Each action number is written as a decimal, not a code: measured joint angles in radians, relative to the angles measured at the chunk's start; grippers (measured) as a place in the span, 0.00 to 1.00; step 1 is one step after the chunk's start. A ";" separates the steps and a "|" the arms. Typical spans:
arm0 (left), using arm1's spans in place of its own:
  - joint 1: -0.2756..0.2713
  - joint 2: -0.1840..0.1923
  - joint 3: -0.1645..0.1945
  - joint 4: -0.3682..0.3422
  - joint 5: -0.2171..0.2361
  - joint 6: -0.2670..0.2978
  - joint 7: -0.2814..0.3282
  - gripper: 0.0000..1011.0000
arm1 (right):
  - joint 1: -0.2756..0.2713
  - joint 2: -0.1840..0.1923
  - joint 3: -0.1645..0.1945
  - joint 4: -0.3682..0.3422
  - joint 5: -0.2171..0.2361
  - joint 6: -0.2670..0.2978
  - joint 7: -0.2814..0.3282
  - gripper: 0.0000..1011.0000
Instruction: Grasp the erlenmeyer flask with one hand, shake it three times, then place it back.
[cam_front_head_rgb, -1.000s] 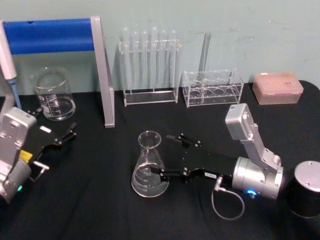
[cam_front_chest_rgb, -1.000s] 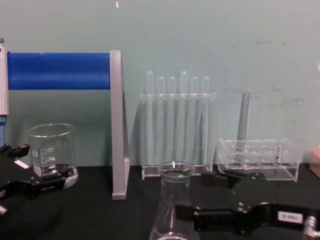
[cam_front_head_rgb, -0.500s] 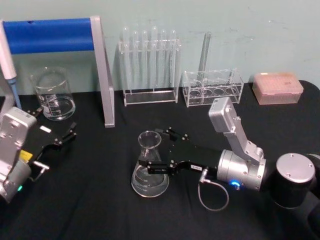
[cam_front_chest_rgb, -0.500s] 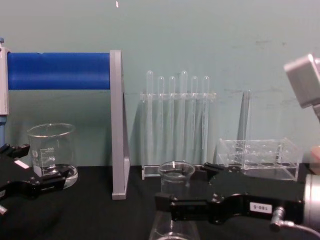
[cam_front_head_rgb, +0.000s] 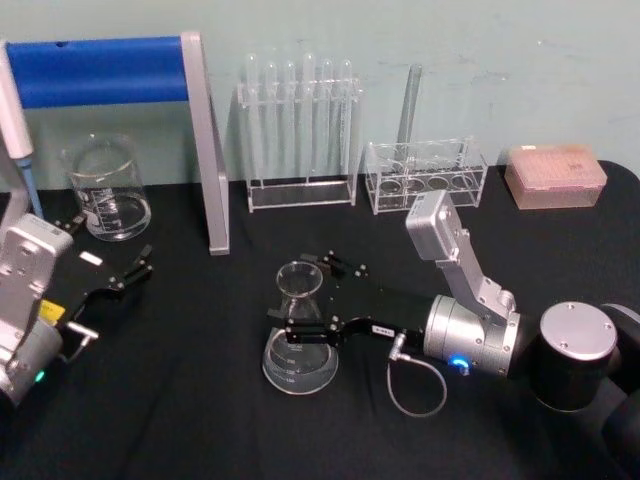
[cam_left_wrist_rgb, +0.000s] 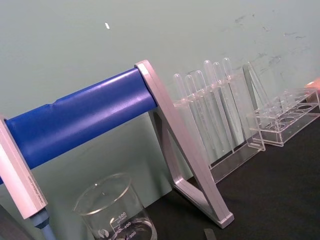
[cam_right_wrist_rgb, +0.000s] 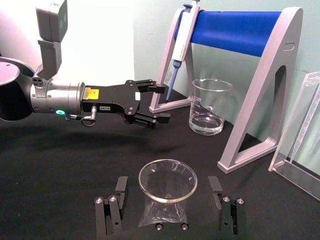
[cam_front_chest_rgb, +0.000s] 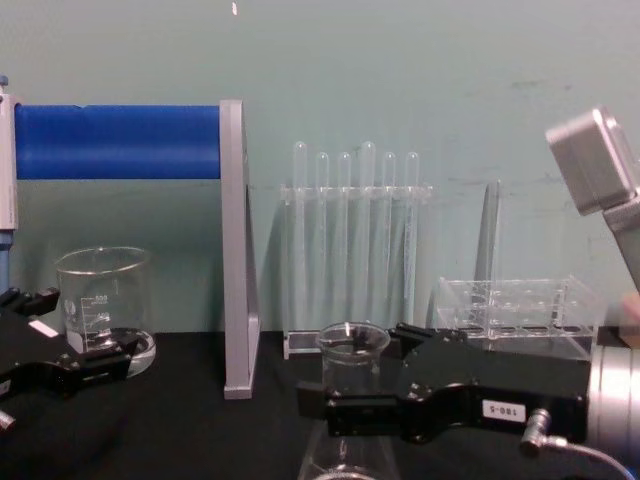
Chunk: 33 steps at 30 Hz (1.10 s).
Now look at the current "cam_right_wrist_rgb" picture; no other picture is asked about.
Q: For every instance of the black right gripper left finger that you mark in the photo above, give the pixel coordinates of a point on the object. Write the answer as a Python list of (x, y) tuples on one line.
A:
[(110, 215)]

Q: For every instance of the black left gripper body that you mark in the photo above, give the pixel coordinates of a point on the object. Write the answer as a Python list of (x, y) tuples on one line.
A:
[(115, 100)]

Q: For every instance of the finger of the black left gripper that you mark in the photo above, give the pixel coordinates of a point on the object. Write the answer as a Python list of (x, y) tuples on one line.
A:
[(150, 120), (157, 89)]

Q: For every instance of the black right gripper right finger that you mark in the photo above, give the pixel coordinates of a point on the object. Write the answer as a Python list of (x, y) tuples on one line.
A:
[(232, 215)]

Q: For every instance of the clear glass beaker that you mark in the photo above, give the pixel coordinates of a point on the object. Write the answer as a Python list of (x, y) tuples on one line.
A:
[(207, 125)]

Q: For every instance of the clear glass dish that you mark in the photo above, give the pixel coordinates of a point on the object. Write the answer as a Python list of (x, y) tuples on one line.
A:
[(167, 210)]

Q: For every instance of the white and blue pipette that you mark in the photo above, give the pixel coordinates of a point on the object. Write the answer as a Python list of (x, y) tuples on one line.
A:
[(183, 37)]

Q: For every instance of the clear acrylic rack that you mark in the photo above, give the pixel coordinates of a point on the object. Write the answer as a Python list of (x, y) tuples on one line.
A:
[(300, 182)]

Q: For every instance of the black table cloth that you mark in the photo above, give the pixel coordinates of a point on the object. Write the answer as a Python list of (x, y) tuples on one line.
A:
[(50, 162)]

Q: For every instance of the grey and blue pipette stand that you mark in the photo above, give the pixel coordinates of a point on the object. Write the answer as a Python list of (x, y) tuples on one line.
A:
[(237, 27)]

